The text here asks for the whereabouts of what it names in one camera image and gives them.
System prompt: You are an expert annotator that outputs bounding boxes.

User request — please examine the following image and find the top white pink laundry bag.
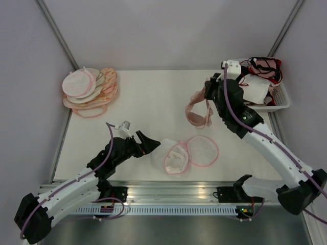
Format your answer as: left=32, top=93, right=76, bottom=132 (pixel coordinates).
left=62, top=68, right=96, bottom=99

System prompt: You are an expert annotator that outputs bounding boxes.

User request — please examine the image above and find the white slotted cable duct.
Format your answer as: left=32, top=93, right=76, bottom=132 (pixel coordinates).
left=72, top=205, right=237, bottom=216

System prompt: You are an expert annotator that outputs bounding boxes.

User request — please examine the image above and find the stack of laundry bags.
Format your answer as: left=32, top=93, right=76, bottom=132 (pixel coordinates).
left=63, top=67, right=119, bottom=118

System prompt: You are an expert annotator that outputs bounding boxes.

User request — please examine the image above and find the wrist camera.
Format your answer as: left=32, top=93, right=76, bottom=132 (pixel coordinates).
left=118, top=121, right=132, bottom=139
left=221, top=60, right=241, bottom=80

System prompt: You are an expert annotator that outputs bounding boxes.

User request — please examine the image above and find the aluminium front rail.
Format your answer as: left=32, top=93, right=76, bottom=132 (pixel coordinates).
left=38, top=180, right=305, bottom=205

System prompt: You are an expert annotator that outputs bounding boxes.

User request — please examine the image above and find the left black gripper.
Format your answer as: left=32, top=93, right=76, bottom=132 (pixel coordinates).
left=114, top=130, right=160, bottom=166

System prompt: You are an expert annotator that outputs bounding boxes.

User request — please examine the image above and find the white plastic basket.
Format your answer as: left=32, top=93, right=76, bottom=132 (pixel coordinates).
left=233, top=59, right=291, bottom=112

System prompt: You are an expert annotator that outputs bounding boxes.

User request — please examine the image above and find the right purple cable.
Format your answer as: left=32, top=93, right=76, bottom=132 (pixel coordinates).
left=222, top=63, right=327, bottom=225

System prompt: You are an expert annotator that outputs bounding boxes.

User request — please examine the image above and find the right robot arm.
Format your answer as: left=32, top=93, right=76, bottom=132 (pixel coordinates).
left=204, top=73, right=326, bottom=215

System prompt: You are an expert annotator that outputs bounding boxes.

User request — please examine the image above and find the left aluminium frame post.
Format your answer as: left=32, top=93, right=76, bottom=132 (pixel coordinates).
left=35, top=0, right=79, bottom=70

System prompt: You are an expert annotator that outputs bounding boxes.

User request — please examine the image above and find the aluminium frame post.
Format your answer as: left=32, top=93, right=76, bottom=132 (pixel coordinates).
left=267, top=0, right=306, bottom=57
left=35, top=0, right=79, bottom=70

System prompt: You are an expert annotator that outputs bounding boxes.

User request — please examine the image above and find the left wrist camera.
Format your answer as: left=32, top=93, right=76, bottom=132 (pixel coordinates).
left=118, top=121, right=132, bottom=139

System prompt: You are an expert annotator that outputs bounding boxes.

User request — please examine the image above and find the beige pink lace bra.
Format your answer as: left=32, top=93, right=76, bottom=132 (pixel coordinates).
left=185, top=87, right=213, bottom=129

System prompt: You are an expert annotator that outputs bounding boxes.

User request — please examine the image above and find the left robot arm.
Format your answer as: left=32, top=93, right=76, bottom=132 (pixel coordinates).
left=14, top=131, right=160, bottom=244

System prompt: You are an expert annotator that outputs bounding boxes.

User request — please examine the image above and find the white pink mesh laundry bag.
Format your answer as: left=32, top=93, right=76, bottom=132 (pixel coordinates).
left=151, top=135, right=219, bottom=176

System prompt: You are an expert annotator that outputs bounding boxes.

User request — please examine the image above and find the white bra in basket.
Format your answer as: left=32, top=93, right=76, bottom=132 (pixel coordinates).
left=239, top=74, right=271, bottom=105

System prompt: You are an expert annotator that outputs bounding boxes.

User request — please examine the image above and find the right aluminium frame post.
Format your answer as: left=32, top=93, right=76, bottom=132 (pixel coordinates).
left=267, top=0, right=306, bottom=57

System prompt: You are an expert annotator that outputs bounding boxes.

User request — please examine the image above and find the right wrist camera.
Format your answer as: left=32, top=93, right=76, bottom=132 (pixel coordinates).
left=221, top=60, right=241, bottom=80

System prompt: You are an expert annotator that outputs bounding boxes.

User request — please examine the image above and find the purple cable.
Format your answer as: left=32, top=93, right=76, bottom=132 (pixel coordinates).
left=222, top=63, right=327, bottom=225
left=19, top=121, right=121, bottom=239

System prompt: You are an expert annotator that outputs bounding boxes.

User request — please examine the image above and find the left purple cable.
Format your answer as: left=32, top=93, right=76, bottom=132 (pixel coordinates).
left=19, top=121, right=121, bottom=239

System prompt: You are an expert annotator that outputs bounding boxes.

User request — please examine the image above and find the red black bra in basket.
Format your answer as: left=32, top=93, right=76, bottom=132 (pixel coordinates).
left=240, top=57, right=283, bottom=86

